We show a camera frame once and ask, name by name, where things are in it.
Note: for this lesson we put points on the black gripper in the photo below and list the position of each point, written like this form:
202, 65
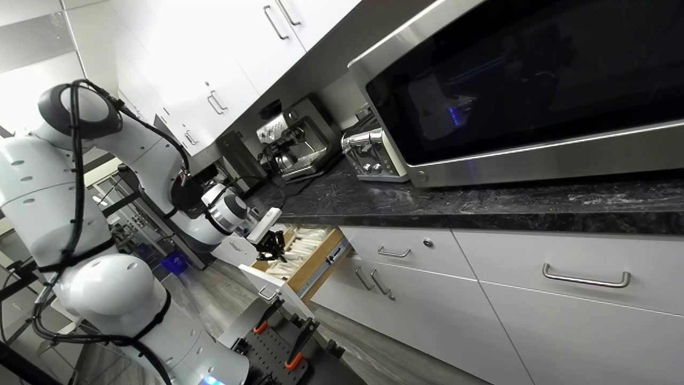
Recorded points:
269, 235

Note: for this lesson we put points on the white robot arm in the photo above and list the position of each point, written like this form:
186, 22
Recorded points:
35, 194

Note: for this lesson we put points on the open wooden drawer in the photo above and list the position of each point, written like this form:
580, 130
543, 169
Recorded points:
306, 253

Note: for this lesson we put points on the white drawer front with lock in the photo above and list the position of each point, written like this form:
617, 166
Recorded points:
441, 260

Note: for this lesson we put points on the wide white drawer front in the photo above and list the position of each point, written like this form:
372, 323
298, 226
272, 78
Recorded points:
513, 257

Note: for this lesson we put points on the black countertop appliance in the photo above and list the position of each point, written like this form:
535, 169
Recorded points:
238, 161

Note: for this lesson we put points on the grey cart with clamps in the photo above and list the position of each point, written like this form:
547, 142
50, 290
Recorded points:
275, 350

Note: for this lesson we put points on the small blue object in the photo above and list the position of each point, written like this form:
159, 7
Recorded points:
174, 264

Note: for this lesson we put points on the silver espresso machine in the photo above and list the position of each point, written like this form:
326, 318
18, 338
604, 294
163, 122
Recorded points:
301, 140

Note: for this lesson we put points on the silver toaster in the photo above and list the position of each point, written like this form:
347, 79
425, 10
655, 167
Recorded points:
371, 152

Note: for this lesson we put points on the round silver lock cylinder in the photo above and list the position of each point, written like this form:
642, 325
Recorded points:
428, 243

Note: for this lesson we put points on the white lower cabinet door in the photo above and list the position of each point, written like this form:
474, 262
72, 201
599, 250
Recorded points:
441, 322

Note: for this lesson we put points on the white upper cabinet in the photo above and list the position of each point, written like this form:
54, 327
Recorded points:
215, 49

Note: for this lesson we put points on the stainless steel microwave oven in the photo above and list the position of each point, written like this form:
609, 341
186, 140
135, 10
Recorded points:
526, 87

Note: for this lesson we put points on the wide white cabinet door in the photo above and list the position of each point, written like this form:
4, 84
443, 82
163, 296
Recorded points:
591, 342

